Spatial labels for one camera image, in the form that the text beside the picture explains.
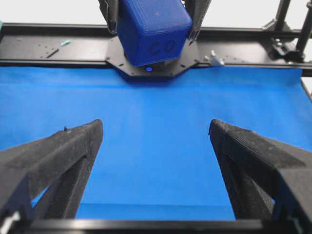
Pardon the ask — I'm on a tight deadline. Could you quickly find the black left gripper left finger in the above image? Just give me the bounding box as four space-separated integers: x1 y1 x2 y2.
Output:
0 119 103 219

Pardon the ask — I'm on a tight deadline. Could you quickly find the blue table mat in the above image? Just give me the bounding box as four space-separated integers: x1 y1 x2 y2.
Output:
0 67 312 220

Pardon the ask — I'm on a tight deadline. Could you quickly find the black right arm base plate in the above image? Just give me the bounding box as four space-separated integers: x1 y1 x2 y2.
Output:
105 36 199 78

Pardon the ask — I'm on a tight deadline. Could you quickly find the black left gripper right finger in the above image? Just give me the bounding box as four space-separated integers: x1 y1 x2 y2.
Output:
209 119 312 221

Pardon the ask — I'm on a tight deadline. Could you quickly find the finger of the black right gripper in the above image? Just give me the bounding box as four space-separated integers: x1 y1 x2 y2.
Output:
185 0 211 45
98 0 119 34

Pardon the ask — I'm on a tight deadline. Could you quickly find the black aluminium frame rail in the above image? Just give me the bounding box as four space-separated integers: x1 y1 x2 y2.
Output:
0 23 312 77

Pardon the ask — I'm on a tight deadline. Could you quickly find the blue block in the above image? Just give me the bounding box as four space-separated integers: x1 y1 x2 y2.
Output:
117 0 193 67

